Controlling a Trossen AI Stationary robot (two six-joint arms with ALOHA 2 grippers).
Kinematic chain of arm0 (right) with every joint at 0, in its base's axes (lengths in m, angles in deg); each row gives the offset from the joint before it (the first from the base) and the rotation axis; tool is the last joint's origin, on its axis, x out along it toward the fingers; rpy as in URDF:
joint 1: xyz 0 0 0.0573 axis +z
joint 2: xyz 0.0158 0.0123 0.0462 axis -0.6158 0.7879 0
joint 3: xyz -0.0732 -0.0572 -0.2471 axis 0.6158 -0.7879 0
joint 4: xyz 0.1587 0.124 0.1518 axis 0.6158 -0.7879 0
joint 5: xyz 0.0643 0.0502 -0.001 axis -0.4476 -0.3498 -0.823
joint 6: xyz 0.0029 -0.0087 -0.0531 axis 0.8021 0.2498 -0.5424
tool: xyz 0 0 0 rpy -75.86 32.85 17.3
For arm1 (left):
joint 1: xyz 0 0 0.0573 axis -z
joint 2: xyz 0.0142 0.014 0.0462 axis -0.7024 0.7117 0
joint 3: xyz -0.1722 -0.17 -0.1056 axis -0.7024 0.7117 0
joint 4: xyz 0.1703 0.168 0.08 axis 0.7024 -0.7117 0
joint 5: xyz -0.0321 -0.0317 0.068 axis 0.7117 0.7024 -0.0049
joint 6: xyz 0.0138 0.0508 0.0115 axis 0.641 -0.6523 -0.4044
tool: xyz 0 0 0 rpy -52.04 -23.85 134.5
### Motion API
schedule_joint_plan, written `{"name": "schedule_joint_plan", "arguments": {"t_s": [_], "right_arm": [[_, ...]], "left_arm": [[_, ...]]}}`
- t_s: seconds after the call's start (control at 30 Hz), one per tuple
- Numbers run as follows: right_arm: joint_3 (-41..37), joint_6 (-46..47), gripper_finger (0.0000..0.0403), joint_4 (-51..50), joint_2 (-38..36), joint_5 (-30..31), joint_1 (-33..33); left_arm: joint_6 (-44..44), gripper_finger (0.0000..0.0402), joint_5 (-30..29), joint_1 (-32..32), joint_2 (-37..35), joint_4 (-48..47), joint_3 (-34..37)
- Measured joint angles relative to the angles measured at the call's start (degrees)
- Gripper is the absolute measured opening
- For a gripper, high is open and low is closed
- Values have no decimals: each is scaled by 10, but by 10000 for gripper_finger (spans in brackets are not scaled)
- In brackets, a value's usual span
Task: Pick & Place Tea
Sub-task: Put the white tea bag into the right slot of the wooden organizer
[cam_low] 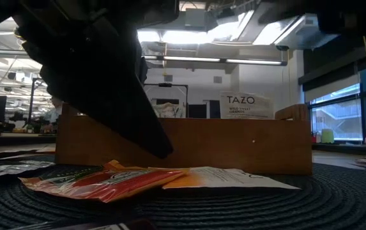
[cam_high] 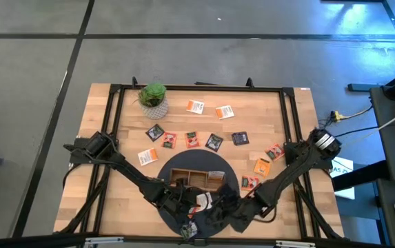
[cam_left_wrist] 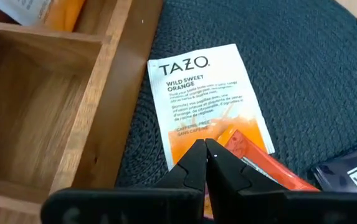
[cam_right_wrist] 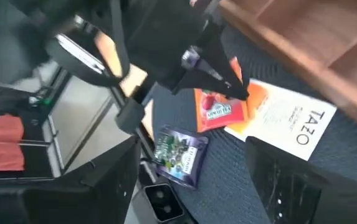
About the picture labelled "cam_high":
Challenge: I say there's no silver metal bracket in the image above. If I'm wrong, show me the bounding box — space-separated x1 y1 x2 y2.
274 240 317 248
84 236 125 246

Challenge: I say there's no succulent in patterned white pot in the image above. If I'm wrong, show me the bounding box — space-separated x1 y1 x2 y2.
136 82 170 121

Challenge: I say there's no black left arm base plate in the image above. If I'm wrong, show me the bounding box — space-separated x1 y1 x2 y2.
68 136 119 165

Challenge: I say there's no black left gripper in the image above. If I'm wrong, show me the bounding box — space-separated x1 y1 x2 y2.
161 188 215 222

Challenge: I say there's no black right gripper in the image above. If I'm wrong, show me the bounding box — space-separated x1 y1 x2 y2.
207 184 265 232

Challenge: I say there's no black diagonal beam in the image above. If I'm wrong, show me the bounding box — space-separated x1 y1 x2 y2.
331 160 391 192

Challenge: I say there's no dark teal floor bar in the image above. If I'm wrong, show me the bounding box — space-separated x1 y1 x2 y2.
347 83 385 92

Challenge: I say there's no white printed sign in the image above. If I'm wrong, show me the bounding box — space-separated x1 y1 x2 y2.
330 155 356 200

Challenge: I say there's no wooden three-compartment tray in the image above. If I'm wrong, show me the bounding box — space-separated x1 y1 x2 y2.
169 167 226 192

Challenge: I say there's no black metal table frame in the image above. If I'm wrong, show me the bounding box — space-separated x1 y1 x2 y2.
54 76 346 242

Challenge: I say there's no white orange Tazo tea packet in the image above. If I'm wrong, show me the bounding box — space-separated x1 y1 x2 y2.
207 170 225 181
137 147 159 167
195 192 214 211
185 99 205 115
214 105 236 121

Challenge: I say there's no black green tea packet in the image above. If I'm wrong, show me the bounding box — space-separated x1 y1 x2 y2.
179 220 199 240
145 123 165 143
205 133 225 153

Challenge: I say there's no round dark woven placemat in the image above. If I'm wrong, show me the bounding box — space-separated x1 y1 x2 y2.
157 149 241 238

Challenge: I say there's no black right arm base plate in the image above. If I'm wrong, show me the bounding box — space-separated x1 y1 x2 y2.
284 141 333 169

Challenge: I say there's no purple tea packet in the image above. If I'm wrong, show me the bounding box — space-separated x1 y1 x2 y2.
231 131 250 146

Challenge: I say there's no black aluminium crossbar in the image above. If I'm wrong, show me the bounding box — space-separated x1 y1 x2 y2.
0 233 395 248

